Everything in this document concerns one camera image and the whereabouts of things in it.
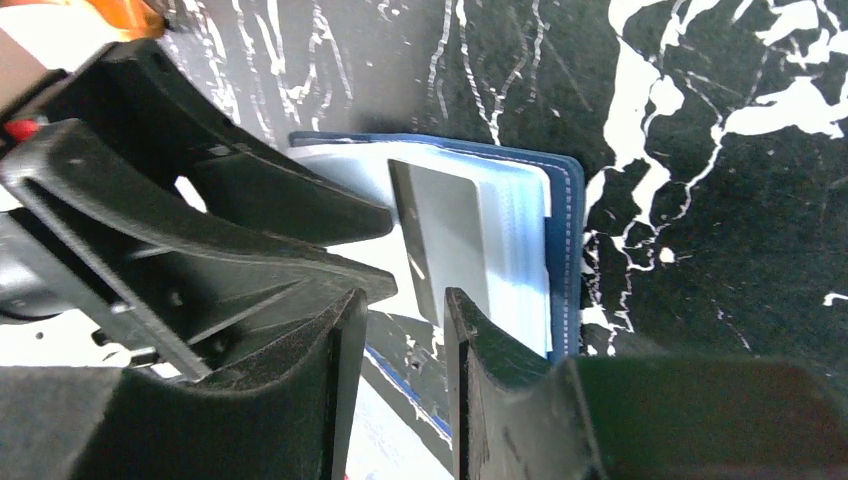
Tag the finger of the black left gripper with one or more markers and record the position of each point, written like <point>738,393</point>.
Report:
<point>138,102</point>
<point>156,275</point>

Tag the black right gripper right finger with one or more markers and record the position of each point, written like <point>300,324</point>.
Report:
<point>514,415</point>

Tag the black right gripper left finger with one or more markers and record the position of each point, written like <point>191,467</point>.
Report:
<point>283,412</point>

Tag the blue leather card holder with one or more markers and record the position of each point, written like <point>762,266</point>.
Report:
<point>532,218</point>

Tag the orange wooden rack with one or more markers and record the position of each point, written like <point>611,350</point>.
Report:
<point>113,20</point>

